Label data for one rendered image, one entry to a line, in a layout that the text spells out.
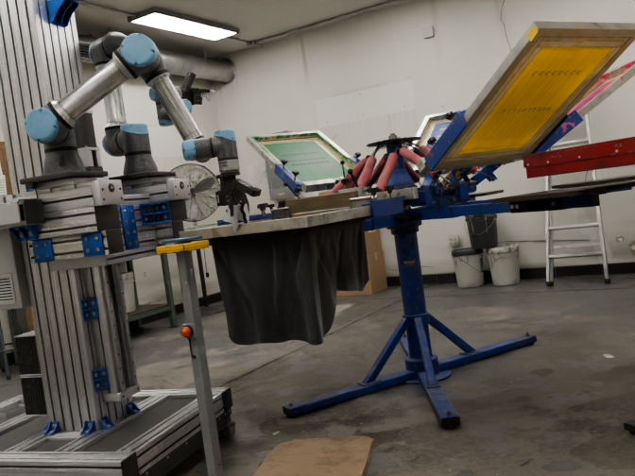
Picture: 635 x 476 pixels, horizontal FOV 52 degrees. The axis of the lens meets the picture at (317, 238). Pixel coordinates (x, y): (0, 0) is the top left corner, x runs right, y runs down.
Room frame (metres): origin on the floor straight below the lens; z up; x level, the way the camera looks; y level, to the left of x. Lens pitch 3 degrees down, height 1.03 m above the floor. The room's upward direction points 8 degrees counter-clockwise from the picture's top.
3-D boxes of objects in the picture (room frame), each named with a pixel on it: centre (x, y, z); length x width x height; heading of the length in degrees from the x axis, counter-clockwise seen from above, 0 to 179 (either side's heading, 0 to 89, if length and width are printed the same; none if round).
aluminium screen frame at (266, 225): (2.69, 0.07, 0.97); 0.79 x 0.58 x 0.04; 149
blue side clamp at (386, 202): (2.75, -0.29, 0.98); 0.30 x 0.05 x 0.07; 149
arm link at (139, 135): (2.95, 0.75, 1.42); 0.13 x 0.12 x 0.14; 46
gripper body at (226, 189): (2.39, 0.29, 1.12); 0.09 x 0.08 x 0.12; 59
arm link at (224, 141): (2.39, 0.29, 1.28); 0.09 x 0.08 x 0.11; 94
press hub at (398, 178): (3.59, -0.48, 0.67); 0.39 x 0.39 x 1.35
